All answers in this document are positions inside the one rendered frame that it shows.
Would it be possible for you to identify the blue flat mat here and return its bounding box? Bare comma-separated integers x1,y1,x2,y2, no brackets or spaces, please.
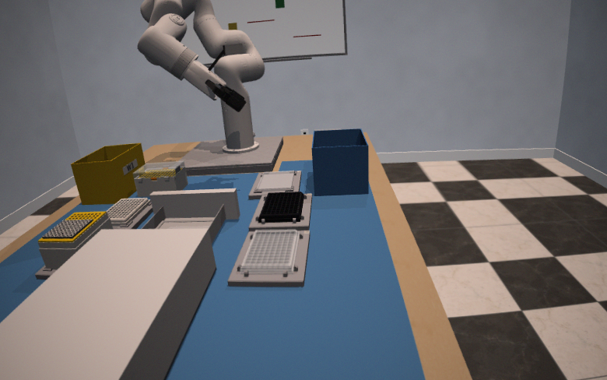
0,160,426,380

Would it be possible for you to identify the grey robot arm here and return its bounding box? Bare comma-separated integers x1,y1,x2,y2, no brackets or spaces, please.
138,0,265,153

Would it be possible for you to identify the olive-brown open-top box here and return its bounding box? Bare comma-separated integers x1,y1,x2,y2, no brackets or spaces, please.
71,143,145,205

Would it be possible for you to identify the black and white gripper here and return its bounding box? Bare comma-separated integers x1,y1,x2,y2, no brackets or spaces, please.
180,55,246,112

